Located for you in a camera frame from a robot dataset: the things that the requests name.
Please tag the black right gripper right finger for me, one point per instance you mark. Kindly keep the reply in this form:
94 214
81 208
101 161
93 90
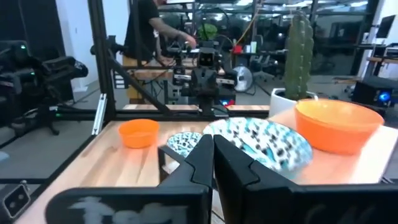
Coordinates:
280 202

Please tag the black computer monitor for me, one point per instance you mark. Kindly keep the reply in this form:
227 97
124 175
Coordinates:
385 26

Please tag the person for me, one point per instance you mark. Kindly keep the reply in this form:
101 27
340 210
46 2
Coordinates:
140 28

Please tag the wooden workbench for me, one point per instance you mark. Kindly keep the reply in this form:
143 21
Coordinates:
146 74

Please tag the grey floor fan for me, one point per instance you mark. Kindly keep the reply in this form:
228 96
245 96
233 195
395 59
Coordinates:
242 79

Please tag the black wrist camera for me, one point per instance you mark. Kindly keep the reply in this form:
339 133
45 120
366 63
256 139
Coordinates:
206 59

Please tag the silver aluminium extrusion piece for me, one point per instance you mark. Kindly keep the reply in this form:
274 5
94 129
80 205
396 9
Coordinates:
100 113

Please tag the green leafy plant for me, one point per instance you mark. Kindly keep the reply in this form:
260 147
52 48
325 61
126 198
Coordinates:
207 31

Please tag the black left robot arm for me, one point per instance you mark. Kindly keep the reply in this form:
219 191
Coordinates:
206 104

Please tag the black aluminium rig frame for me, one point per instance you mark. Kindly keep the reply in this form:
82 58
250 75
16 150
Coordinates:
101 62

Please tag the wooden desk with black legs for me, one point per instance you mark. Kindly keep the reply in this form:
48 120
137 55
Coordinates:
382 60

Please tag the red box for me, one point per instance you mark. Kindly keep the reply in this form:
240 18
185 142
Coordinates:
237 49

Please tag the orange plastic bowl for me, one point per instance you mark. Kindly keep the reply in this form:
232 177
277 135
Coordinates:
138 135
335 133

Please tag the white hexagonal plant pot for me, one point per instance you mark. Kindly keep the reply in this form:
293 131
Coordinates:
278 104

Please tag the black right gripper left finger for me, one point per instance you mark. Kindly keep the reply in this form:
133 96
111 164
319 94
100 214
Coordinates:
124 205

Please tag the small floral ceramic bowl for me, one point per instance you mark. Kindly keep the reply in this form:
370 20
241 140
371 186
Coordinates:
183 141

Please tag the large floral ceramic bowl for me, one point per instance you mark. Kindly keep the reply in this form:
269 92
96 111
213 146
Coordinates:
264 143

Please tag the black equipment with green lights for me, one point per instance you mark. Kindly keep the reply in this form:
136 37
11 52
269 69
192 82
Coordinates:
46 74

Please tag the green cactus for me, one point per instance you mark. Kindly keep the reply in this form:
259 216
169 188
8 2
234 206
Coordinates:
298 62

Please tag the black computer with blue light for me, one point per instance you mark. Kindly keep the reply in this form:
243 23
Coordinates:
370 90

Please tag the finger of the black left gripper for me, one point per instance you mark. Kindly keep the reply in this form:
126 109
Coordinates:
198 82
211 82

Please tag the black table-level camera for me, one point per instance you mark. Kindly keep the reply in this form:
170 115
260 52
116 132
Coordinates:
15 200

